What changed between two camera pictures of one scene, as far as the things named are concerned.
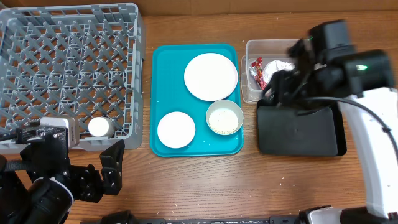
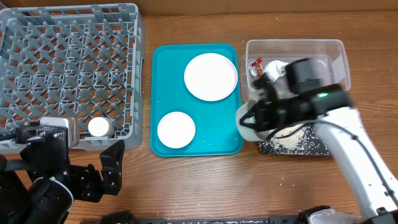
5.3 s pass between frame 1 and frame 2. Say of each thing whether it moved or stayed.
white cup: stayed
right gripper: moved
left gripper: stayed
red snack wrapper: stayed
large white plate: stayed
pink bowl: stayed
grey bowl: moved
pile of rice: moved
